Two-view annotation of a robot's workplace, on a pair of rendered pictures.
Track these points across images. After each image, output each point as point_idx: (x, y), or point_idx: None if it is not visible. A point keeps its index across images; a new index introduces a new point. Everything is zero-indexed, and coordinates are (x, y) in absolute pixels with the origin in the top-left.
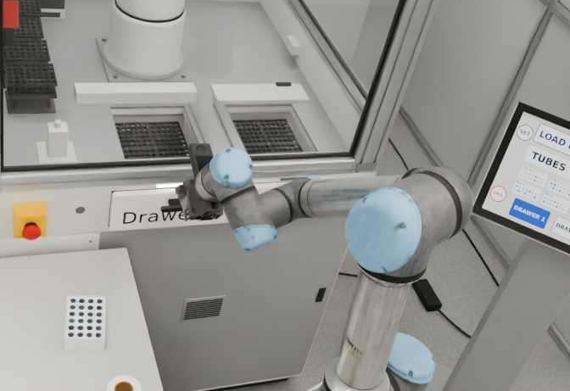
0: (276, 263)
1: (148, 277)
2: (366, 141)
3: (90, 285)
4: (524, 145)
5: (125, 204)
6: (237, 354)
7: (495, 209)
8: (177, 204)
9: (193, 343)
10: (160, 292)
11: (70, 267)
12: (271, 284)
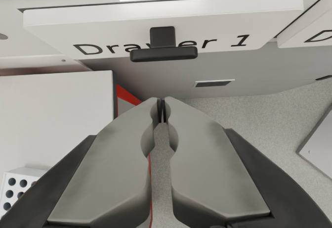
0: (301, 66)
1: (156, 75)
2: None
3: (55, 134)
4: None
5: (62, 36)
6: (234, 92)
7: None
8: (167, 46)
9: (203, 90)
10: (172, 79)
11: (36, 101)
12: (282, 74)
